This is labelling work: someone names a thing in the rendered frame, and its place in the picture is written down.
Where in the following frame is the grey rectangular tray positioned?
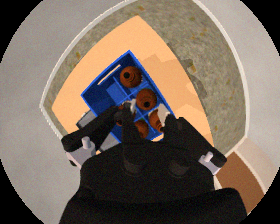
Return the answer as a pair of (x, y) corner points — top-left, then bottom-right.
(75, 109), (119, 152)

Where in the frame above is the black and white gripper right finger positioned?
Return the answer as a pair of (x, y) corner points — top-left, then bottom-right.
(157, 103), (227, 176)

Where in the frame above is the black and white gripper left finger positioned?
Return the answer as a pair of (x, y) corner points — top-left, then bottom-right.
(61, 99), (148, 173)

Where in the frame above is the blue plastic crate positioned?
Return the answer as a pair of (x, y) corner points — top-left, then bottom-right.
(80, 49), (175, 143)

